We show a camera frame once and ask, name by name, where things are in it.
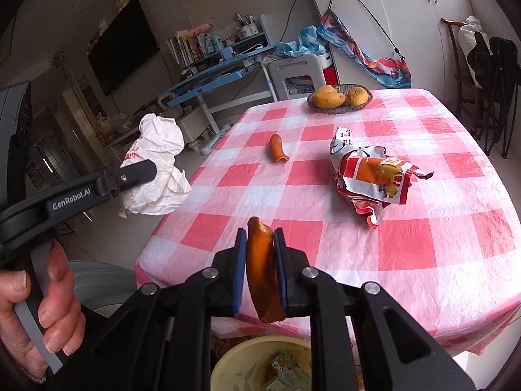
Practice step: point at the grey green stool seat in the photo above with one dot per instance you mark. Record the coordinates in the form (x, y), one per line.
(102, 287)

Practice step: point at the black wall television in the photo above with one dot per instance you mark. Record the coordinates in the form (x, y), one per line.
(126, 44)

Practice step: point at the wooden chair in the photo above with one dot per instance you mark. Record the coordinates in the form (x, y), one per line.
(469, 98)

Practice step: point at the white paper bag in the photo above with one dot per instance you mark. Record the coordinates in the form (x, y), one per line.
(161, 196)

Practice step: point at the white TV cabinet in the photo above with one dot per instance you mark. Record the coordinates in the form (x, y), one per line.
(158, 134)

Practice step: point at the red orange snack bag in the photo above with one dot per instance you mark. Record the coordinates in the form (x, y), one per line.
(368, 178)

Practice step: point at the left yellow mango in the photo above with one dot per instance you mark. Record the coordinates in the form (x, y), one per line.
(329, 101)

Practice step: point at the orange peel piece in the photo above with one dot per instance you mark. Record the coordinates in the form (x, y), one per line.
(261, 271)
(276, 150)

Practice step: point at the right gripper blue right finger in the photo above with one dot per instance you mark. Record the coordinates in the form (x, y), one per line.
(281, 255)

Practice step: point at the person's left hand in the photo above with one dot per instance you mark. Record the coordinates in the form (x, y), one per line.
(59, 313)

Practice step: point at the blue white study desk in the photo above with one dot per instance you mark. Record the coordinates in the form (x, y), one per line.
(247, 62)

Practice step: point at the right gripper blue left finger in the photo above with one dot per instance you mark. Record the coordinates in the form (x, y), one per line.
(238, 269)

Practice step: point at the dark fruit plate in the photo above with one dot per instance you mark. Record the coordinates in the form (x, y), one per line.
(344, 108)

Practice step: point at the white wall cabinet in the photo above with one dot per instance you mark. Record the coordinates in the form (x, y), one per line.
(412, 26)

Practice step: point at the blue milk carton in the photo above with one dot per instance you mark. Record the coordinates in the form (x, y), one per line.
(288, 370)

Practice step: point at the yellow plastic basin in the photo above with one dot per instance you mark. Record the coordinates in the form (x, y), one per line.
(243, 366)

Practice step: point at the pink white checkered tablecloth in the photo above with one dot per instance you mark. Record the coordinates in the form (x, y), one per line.
(450, 256)

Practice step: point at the light blue plastic bag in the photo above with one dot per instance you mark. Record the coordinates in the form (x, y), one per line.
(308, 43)

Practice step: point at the white sack on chair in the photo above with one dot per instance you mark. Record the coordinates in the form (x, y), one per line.
(473, 40)

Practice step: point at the row of books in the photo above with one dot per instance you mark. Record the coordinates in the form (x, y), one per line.
(186, 50)

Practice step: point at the right yellow mango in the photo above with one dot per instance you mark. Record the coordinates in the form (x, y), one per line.
(356, 96)

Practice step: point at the yellow mango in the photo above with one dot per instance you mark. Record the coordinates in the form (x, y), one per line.
(326, 89)
(356, 96)
(329, 101)

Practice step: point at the colourful hanging bag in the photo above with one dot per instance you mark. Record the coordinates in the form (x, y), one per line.
(389, 72)

